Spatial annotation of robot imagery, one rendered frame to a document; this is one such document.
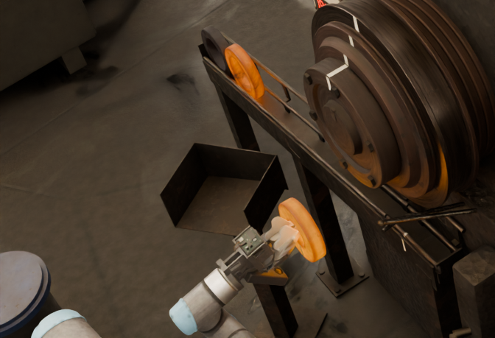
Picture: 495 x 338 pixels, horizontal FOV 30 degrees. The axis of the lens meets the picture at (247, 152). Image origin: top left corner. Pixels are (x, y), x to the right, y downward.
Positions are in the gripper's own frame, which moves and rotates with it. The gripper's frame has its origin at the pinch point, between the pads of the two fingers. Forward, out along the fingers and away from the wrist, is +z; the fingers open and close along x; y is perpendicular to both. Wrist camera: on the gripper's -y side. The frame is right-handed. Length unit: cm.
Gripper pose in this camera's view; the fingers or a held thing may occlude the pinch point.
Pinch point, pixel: (300, 224)
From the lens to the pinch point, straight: 209.7
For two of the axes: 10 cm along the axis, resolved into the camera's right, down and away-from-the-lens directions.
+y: -4.7, -5.6, -6.8
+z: 7.5, -6.6, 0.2
